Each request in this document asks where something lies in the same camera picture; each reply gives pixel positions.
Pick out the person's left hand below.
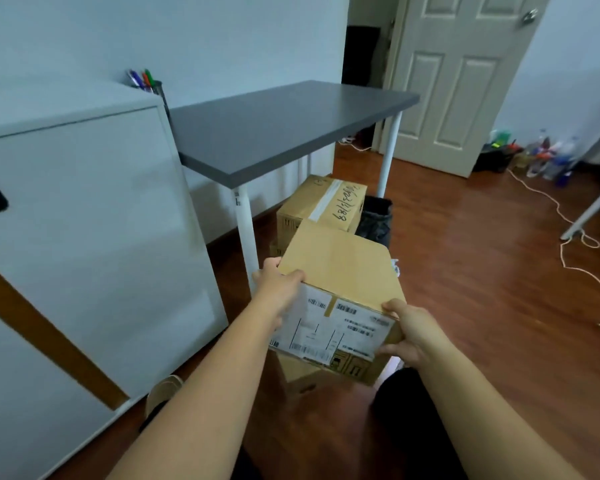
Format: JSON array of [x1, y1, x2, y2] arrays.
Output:
[[251, 257, 307, 330]]

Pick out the person's right hand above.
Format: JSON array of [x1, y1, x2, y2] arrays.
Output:
[[377, 299, 456, 370]]

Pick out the cardboard box with white label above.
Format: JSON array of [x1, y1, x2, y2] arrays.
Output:
[[269, 219, 407, 386]]

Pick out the person's left forearm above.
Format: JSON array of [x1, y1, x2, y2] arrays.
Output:
[[107, 295, 287, 480]]

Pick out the person's right forearm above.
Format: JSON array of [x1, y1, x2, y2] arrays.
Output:
[[415, 340, 588, 480]]

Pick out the cardboard box with clear tape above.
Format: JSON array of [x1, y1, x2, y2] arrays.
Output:
[[276, 175, 368, 258]]

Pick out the black waste bin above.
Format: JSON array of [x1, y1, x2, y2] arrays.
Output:
[[356, 196, 394, 249]]

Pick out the plain cardboard box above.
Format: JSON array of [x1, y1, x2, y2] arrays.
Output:
[[278, 351, 376, 395]]

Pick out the black trousers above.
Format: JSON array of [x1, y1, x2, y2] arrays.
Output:
[[138, 367, 469, 480]]

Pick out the grey desk with white legs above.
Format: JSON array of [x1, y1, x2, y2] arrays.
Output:
[[170, 80, 421, 296]]

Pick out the beige slipper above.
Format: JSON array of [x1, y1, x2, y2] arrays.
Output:
[[144, 375, 185, 420]]

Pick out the black basket with items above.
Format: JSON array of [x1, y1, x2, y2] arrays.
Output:
[[472, 130, 525, 174]]

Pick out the white cabinet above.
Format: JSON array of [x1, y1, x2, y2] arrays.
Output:
[[0, 80, 229, 480]]

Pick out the group of plastic bottles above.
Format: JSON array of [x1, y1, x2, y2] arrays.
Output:
[[524, 129, 582, 188]]

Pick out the white table leg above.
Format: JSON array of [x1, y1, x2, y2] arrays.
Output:
[[560, 174, 600, 241]]

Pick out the dark pen cup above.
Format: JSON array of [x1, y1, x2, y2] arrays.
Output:
[[151, 81, 171, 120]]

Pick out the dark furniture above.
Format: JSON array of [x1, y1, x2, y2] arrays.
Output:
[[342, 26, 382, 88]]

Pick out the white panel door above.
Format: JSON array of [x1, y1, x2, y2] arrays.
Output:
[[377, 0, 553, 178]]

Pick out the white cable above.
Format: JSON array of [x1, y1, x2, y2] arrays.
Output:
[[506, 167, 600, 340]]

